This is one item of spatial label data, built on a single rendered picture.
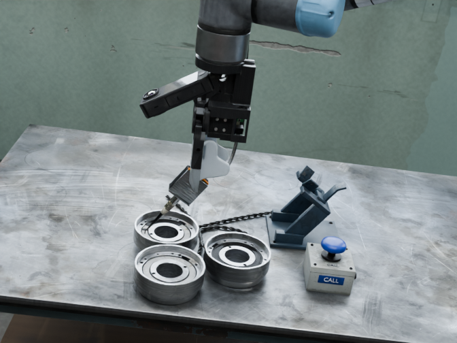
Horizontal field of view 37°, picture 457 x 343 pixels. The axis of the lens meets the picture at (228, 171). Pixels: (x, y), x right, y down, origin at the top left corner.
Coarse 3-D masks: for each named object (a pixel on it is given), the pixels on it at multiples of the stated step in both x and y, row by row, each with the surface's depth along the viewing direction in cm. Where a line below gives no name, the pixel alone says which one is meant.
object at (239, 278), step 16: (208, 240) 108; (224, 240) 111; (240, 240) 111; (256, 240) 110; (208, 256) 104; (224, 256) 107; (240, 256) 110; (208, 272) 106; (224, 272) 103; (240, 272) 102; (256, 272) 103; (240, 288) 105
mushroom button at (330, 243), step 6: (324, 240) 106; (330, 240) 106; (336, 240) 106; (342, 240) 107; (324, 246) 105; (330, 246) 105; (336, 246) 105; (342, 246) 105; (330, 252) 107; (336, 252) 105; (342, 252) 105
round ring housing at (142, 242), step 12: (144, 216) 113; (156, 216) 115; (168, 216) 115; (180, 216) 115; (156, 228) 112; (168, 228) 113; (180, 228) 112; (192, 228) 113; (144, 240) 107; (156, 240) 109; (168, 240) 109; (192, 240) 108
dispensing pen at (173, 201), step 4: (184, 168) 106; (184, 172) 105; (180, 176) 105; (176, 180) 106; (172, 184) 106; (172, 200) 107; (176, 200) 107; (168, 204) 107; (172, 204) 107; (164, 208) 108; (168, 208) 107; (160, 212) 108; (164, 212) 108; (160, 216) 108; (156, 220) 109; (152, 224) 109; (148, 228) 109
